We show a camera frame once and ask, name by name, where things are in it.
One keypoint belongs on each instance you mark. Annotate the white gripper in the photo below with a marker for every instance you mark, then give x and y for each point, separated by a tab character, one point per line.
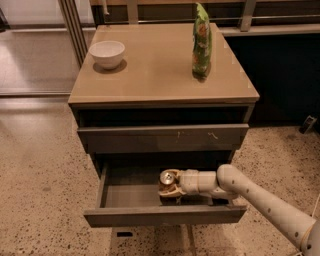
189	182

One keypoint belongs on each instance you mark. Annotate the orange soda can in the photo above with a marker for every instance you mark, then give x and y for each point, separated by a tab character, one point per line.
167	178

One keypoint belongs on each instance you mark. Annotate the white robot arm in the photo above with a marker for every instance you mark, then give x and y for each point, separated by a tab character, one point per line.
227	182

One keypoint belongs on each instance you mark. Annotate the open middle drawer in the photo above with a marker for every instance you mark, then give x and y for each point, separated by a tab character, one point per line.
128	196

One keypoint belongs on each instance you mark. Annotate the closed top drawer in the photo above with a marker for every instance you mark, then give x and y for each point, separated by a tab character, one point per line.
147	139

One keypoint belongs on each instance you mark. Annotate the grey drawer cabinet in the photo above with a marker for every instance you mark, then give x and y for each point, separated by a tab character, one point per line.
154	86

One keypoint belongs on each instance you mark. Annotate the white ceramic bowl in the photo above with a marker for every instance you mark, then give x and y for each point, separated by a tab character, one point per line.
107	54

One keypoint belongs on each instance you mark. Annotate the green chip bag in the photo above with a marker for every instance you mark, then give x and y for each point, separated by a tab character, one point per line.
202	42

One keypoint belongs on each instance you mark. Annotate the metal railing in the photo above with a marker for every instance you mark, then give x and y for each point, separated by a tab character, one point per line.
242	14

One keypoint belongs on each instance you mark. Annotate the small dark floor bracket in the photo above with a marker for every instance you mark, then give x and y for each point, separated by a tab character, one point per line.
308	124

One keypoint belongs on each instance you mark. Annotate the metal door frame post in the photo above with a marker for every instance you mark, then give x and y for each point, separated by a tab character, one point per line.
72	22

